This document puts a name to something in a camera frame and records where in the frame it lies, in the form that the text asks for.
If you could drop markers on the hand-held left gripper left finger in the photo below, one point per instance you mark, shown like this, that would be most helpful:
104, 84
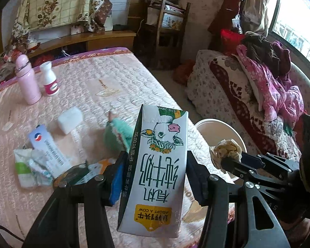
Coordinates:
117, 183

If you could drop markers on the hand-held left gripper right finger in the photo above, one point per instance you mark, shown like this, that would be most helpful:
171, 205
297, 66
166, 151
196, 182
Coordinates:
196, 180

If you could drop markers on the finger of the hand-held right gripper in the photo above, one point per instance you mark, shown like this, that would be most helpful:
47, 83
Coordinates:
268, 160
231, 166

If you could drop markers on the yellowish tissue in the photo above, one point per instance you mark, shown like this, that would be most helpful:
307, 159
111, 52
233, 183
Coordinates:
226, 148

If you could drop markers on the white round bin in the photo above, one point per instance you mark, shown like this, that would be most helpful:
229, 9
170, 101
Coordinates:
217, 131

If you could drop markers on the white green milk carton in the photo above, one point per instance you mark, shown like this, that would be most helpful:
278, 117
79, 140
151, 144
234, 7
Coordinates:
155, 165

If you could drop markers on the blue white medicine box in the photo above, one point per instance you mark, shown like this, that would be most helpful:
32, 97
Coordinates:
47, 147

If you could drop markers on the green white medicine box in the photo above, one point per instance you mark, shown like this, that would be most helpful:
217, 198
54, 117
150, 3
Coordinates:
72, 174

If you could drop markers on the green plush toy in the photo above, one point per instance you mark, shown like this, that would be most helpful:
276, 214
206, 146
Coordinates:
116, 137

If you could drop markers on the crumpled clear plastic wrapper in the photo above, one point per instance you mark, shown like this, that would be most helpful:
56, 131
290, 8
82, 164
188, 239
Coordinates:
41, 170

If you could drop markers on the pink floral garment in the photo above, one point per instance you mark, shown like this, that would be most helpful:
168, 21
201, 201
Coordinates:
263, 82

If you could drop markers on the maroon white patterned blanket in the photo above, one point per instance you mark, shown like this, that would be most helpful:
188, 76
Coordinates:
235, 87

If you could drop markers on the white foam block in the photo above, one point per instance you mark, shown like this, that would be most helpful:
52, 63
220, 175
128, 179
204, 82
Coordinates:
69, 120

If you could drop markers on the green white tissue packet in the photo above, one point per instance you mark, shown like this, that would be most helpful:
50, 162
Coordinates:
23, 168

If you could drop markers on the pink quilted bed cover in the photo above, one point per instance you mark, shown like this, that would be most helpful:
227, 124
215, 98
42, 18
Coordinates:
118, 77

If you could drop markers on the orange cloth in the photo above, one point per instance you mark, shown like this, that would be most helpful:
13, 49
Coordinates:
184, 71

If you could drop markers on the dark clothes pile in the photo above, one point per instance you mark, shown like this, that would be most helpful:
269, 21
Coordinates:
263, 49

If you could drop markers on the white bottle pink label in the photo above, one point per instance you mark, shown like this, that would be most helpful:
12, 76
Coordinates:
50, 82

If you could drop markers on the small white paper scrap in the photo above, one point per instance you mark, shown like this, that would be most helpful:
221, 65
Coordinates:
7, 126

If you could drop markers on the red cloth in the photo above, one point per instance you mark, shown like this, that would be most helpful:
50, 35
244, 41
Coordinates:
230, 37

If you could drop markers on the window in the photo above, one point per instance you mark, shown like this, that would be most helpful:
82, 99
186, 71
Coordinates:
294, 31

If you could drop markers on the pink thermos bottle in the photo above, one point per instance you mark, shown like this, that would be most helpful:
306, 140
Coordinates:
28, 82

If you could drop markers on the dark wooden chair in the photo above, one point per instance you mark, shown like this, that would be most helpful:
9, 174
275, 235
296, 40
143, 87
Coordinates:
160, 36

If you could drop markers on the beige curtain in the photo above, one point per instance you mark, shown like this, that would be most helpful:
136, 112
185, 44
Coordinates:
258, 5

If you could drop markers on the floral printed box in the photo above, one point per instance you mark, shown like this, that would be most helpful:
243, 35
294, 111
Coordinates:
171, 19

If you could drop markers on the yellow floral blanket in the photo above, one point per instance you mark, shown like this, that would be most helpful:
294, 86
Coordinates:
62, 2

